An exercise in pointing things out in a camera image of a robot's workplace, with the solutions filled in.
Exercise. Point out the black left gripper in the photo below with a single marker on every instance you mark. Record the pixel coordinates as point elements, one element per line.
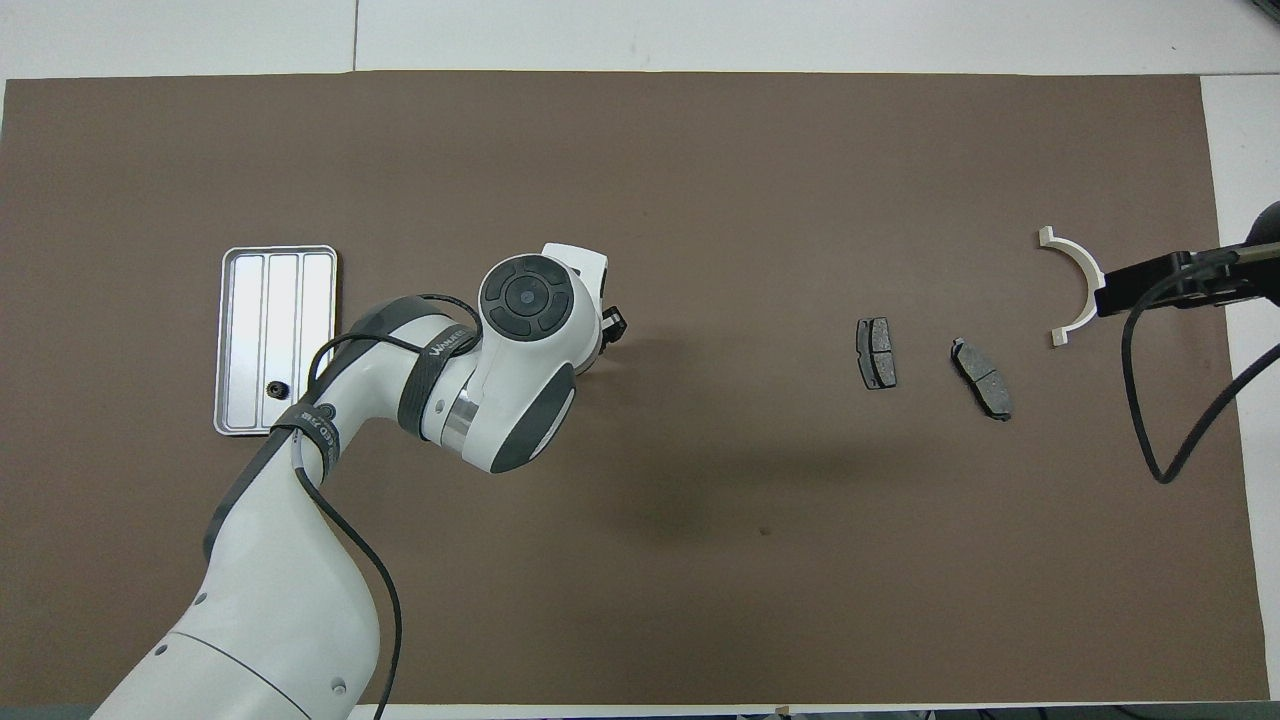
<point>612,325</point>

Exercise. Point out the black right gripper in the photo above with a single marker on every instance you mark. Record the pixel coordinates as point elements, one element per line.
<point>1268,275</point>

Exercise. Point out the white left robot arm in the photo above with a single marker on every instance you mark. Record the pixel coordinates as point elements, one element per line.
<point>270,600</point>

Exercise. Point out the silver metal tray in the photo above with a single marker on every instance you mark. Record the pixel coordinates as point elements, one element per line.
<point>260,320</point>

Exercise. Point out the long dark brake pad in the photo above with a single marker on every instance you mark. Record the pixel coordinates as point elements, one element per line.
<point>982,380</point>

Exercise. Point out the brown table mat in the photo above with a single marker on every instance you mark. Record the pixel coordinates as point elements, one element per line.
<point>800,150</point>

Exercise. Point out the short dark brake pad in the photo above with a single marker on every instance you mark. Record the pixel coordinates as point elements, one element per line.
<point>876,352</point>

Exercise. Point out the white semicircular bracket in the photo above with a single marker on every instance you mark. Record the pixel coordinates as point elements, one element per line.
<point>1047,237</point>

